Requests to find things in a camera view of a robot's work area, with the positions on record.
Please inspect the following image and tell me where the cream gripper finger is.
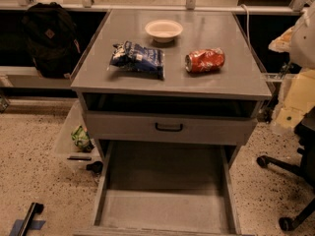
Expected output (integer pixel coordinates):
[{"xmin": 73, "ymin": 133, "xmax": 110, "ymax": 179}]
[
  {"xmin": 268, "ymin": 28, "xmax": 293, "ymax": 53},
  {"xmin": 275, "ymin": 69, "xmax": 315, "ymax": 130}
]

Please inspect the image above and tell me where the crushed red coke can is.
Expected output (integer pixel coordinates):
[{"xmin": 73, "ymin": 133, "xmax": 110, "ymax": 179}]
[{"xmin": 185, "ymin": 48, "xmax": 225, "ymax": 73}]

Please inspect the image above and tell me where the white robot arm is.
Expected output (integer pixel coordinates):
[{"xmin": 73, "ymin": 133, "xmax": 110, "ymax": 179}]
[{"xmin": 269, "ymin": 3, "xmax": 315, "ymax": 130}]

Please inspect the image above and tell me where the grey metal drawer cabinet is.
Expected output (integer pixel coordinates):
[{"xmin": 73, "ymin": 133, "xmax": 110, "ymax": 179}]
[{"xmin": 72, "ymin": 10, "xmax": 271, "ymax": 161}]

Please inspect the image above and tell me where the open grey lower drawer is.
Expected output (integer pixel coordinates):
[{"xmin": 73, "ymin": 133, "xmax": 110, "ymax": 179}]
[{"xmin": 73, "ymin": 141, "xmax": 253, "ymax": 236}]

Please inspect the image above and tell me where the closed grey drawer front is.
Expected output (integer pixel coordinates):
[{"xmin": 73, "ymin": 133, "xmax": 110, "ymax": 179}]
[{"xmin": 85, "ymin": 111, "xmax": 257, "ymax": 146}]

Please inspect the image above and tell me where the black office chair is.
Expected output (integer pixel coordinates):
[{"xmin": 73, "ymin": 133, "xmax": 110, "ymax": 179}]
[{"xmin": 256, "ymin": 107, "xmax": 315, "ymax": 231}]

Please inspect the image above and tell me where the white paper bowl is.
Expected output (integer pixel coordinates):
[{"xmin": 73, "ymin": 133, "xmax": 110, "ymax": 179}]
[{"xmin": 145, "ymin": 20, "xmax": 183, "ymax": 43}]

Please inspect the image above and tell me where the blue chip bag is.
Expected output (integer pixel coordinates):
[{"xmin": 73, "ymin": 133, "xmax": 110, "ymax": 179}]
[{"xmin": 110, "ymin": 41, "xmax": 164, "ymax": 80}]

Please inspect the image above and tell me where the green snack bag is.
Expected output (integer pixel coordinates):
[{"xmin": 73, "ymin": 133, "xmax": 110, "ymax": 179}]
[{"xmin": 71, "ymin": 125, "xmax": 94, "ymax": 152}]

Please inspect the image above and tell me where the clear plastic bin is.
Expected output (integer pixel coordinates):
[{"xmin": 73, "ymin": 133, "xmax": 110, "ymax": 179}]
[{"xmin": 53, "ymin": 100, "xmax": 101, "ymax": 171}]

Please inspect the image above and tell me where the black backpack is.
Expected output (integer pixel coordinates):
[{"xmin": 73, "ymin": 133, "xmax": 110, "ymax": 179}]
[{"xmin": 22, "ymin": 3, "xmax": 82, "ymax": 79}]

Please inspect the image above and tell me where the black bar on floor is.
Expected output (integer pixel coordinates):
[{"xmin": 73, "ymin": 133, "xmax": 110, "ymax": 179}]
[{"xmin": 17, "ymin": 203, "xmax": 44, "ymax": 236}]

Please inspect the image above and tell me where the blue floor tape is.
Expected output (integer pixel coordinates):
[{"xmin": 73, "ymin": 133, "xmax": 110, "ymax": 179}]
[{"xmin": 9, "ymin": 219, "xmax": 45, "ymax": 236}]

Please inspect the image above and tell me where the white cable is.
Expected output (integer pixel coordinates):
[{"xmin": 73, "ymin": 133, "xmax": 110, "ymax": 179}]
[{"xmin": 240, "ymin": 3, "xmax": 252, "ymax": 51}]

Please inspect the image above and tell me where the black drawer handle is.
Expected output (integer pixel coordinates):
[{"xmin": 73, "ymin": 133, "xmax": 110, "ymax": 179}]
[{"xmin": 155, "ymin": 122, "xmax": 183, "ymax": 133}]

